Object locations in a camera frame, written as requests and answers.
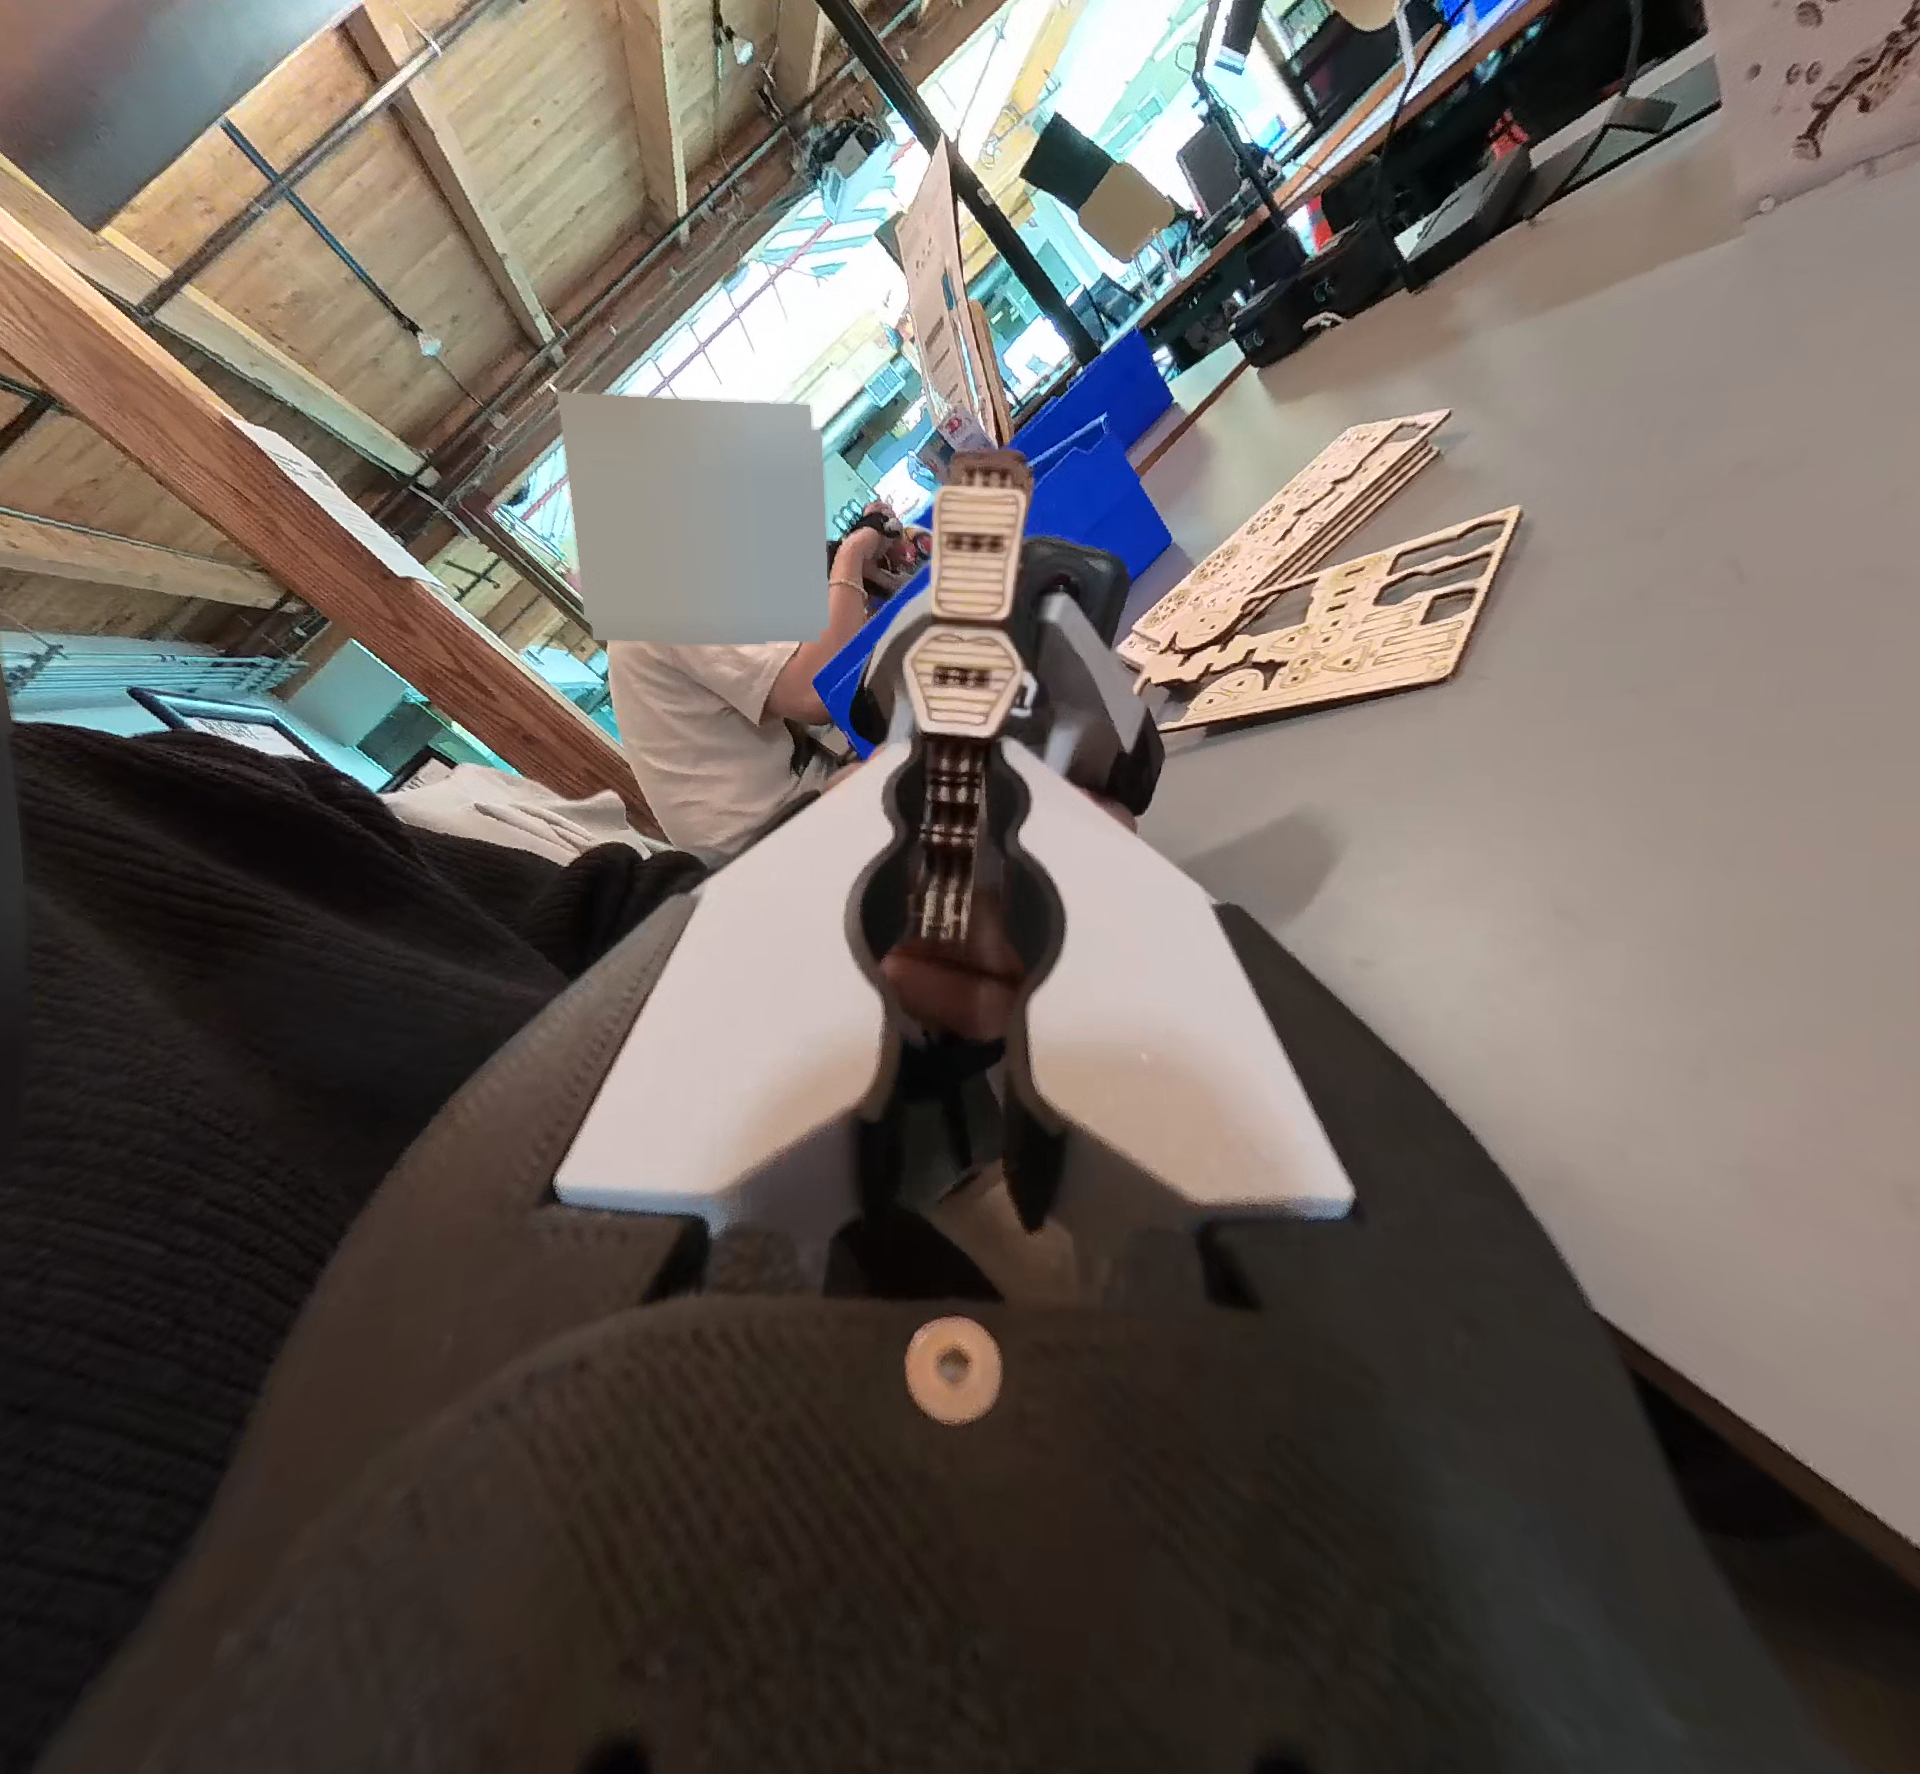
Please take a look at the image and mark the white cloth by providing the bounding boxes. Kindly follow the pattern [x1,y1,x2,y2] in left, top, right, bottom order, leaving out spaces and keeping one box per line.
[384,759,666,865]

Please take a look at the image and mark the person's left hand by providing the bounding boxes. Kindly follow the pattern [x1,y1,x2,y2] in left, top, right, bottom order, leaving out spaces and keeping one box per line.
[881,932,1010,1036]

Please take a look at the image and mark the person's left forearm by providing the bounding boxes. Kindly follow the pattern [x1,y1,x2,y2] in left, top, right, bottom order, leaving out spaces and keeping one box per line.
[563,836,711,974]

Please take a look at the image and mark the laser-cut wooden model part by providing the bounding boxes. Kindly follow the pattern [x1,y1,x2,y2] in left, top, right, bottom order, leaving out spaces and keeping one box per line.
[931,451,1036,623]
[905,623,1032,941]

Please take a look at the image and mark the framed marker poster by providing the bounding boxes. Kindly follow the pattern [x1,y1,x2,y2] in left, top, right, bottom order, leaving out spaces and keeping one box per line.
[127,685,328,765]

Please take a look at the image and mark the black box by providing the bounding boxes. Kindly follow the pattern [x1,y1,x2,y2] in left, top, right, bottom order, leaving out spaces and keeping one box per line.
[1396,140,1536,292]

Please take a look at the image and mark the black pole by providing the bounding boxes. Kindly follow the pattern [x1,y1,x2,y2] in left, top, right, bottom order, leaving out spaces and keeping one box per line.
[711,0,1111,365]

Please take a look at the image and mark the cardboard sign board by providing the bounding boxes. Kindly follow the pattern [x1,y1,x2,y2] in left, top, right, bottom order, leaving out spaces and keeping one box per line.
[892,137,1017,451]

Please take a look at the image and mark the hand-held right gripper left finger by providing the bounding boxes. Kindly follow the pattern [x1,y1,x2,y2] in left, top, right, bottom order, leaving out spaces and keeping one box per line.
[557,739,924,1235]

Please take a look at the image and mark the black flat stand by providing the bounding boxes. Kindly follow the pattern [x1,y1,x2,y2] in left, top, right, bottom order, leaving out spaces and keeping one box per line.
[1531,54,1724,192]

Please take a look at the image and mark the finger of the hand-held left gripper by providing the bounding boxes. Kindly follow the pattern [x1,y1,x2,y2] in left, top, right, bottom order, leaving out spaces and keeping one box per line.
[875,611,941,759]
[1028,605,1153,804]

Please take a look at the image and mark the wooden beam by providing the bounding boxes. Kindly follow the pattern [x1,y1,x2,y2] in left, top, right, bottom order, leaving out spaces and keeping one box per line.
[0,208,662,831]

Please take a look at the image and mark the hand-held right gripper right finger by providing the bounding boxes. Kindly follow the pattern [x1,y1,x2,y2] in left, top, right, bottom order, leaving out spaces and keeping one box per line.
[994,742,1360,1299]

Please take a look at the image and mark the person's black sweater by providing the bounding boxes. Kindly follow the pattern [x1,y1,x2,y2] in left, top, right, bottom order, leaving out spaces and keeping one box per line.
[0,723,708,1774]

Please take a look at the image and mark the blue plastic bin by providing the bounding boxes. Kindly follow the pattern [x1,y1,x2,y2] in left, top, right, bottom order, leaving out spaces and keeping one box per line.
[810,428,1176,757]
[1007,332,1179,456]

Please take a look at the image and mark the tan and black chair back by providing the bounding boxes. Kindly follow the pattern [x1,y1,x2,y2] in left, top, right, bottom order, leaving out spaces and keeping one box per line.
[1020,113,1183,264]

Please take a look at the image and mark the black device case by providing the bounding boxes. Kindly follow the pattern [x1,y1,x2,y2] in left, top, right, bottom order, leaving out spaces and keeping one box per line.
[1229,222,1409,368]

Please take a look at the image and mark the white patterned panel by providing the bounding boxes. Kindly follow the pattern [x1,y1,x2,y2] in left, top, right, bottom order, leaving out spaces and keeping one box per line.
[1672,0,1920,208]

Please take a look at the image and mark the cut-out wooden sheet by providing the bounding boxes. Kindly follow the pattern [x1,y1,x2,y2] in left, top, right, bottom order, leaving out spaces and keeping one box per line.
[1146,505,1523,735]

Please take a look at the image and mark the stacked wooden laser-cut sheets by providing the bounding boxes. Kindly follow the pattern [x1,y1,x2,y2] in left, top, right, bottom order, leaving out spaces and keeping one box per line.
[1117,410,1454,675]

